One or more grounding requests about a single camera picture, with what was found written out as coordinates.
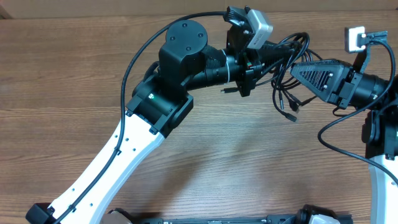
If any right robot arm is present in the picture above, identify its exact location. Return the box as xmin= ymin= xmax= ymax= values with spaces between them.
xmin=290 ymin=59 xmax=397 ymax=223

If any black cable bundle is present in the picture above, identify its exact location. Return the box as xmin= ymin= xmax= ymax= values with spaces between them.
xmin=220 ymin=32 xmax=324 ymax=123

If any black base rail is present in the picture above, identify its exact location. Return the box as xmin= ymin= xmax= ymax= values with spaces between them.
xmin=132 ymin=214 xmax=296 ymax=224

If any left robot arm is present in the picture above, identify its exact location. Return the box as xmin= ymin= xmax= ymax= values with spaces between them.
xmin=25 ymin=19 xmax=293 ymax=223

